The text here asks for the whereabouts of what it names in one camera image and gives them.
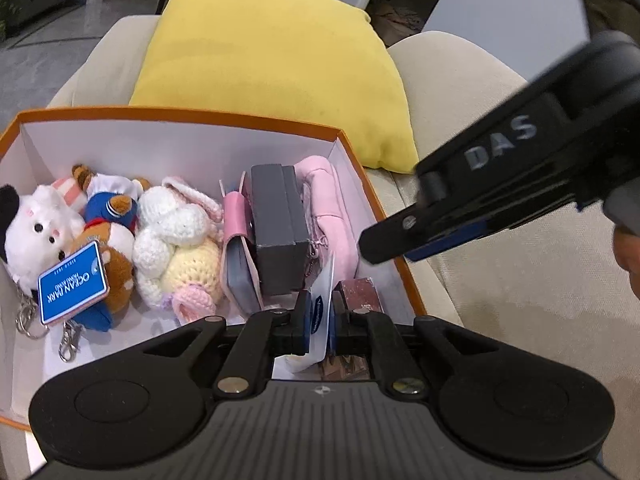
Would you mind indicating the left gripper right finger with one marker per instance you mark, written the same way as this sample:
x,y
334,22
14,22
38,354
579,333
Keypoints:
x,y
375,337

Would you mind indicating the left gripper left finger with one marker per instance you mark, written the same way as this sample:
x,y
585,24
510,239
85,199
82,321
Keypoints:
x,y
265,336

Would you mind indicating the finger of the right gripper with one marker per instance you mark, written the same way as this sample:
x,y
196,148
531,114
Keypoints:
x,y
506,194
443,242

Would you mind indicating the white blue round tag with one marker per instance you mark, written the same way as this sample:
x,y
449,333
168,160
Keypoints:
x,y
318,333

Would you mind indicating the pink card holder wallet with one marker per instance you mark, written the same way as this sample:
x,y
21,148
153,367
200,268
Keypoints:
x,y
239,275

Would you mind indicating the dark grey rectangular box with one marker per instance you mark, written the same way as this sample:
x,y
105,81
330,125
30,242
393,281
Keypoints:
x,y
282,238

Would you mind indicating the blue ocean park tag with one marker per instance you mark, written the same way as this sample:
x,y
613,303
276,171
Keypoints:
x,y
72,285

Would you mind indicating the person's right hand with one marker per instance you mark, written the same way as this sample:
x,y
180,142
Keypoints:
x,y
626,248

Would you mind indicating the pink fabric pouch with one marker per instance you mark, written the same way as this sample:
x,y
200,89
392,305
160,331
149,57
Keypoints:
x,y
327,220

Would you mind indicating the white crochet bunny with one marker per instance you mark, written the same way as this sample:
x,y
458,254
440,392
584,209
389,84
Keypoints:
x,y
177,250

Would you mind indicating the orange cardboard storage box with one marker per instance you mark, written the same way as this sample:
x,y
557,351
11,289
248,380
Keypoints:
x,y
200,147

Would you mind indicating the brown bear sailor plush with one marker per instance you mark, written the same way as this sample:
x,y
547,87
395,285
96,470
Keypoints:
x,y
111,215

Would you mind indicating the pink striped plush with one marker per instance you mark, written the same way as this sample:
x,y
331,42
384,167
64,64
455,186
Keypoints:
x,y
73,195

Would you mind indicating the silver key clasp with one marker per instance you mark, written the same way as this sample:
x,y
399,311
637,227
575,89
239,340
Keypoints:
x,y
28,324

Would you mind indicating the white black-eared plush toy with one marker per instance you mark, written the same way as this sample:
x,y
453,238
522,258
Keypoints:
x,y
37,231

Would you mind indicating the yellow cushion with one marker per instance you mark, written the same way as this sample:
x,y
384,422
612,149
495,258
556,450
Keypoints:
x,y
315,61

